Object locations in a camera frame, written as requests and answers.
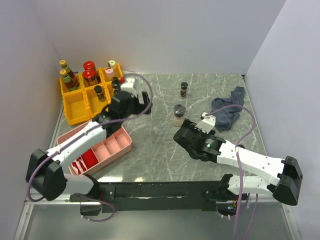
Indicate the small black-cap spice jar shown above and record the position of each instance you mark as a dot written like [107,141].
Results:
[183,89]
[99,92]

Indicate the green label sauce bottle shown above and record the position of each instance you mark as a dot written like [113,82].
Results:
[68,82]
[66,67]

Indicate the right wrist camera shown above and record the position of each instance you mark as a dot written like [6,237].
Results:
[207,123]

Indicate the pink-cap spice bottle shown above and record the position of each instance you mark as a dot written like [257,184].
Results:
[110,74]

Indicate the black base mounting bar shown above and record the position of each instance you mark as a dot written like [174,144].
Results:
[151,196]

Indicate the red white packet in tray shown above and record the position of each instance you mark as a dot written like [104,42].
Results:
[78,166]

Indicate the red-lid chili jar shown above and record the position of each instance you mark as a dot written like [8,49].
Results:
[89,76]
[90,65]

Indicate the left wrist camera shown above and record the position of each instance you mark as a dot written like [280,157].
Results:
[129,86]

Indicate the blue grey cloth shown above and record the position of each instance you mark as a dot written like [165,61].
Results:
[226,117]

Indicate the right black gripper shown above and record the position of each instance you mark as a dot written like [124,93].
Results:
[191,125]

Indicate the black-top white salt grinder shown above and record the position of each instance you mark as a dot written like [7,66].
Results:
[116,84]

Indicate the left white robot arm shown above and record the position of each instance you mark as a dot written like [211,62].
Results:
[46,169]

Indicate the white-cap seasoning shaker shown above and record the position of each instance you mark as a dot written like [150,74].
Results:
[112,64]

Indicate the pink divided tray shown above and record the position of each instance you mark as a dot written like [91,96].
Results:
[106,152]

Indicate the clear-cap salt grinder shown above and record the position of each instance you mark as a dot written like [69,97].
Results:
[178,115]

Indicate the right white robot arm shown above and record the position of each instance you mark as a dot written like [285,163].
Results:
[281,178]

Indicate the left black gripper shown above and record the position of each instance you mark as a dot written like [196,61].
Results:
[141,108]

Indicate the yellow compartment bin organizer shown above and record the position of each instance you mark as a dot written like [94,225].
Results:
[82,104]

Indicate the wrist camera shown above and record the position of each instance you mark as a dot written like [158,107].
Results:
[129,86]
[207,123]

